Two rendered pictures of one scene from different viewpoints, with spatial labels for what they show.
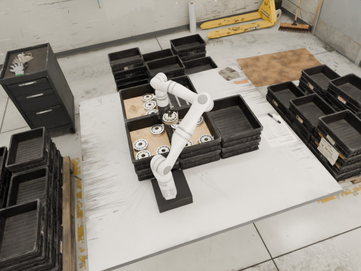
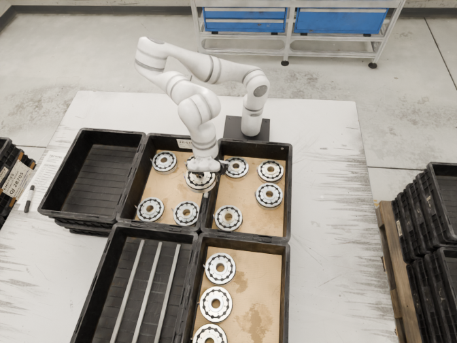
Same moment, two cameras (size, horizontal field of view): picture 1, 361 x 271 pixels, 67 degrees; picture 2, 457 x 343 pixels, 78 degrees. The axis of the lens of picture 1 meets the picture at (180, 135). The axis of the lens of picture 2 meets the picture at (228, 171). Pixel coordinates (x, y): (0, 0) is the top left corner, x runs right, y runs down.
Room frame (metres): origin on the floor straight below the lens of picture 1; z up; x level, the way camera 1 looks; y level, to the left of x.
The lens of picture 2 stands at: (1.79, 0.34, 1.82)
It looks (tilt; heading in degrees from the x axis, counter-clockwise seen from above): 58 degrees down; 203
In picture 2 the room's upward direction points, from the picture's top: 5 degrees counter-clockwise
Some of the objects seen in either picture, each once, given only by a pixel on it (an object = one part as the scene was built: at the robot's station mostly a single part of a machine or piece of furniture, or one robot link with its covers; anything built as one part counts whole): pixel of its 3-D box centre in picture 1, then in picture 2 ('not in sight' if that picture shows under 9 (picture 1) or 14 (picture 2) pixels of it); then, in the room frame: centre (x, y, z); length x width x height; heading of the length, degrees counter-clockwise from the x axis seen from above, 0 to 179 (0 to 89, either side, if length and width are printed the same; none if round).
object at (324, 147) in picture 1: (327, 150); (18, 180); (1.39, -1.22, 0.41); 0.31 x 0.02 x 0.16; 12
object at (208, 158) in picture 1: (192, 141); not in sight; (1.36, -0.08, 0.76); 0.40 x 0.30 x 0.12; 10
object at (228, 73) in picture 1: (229, 73); not in sight; (2.25, -0.55, 0.71); 0.22 x 0.19 x 0.01; 12
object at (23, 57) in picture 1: (22, 57); not in sight; (2.73, 1.56, 0.88); 0.29 x 0.22 x 0.03; 12
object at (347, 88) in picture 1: (347, 106); not in sight; (1.93, -1.68, 0.37); 0.42 x 0.34 x 0.46; 12
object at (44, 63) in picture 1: (44, 94); not in sight; (2.63, 1.49, 0.45); 0.60 x 0.45 x 0.90; 12
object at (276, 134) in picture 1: (274, 129); (52, 180); (1.43, -0.73, 0.70); 0.33 x 0.23 x 0.01; 12
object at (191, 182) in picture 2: (170, 116); (200, 175); (1.37, 0.05, 1.02); 0.10 x 0.10 x 0.01
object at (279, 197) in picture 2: (140, 144); (269, 194); (1.29, 0.28, 0.86); 0.10 x 0.10 x 0.01
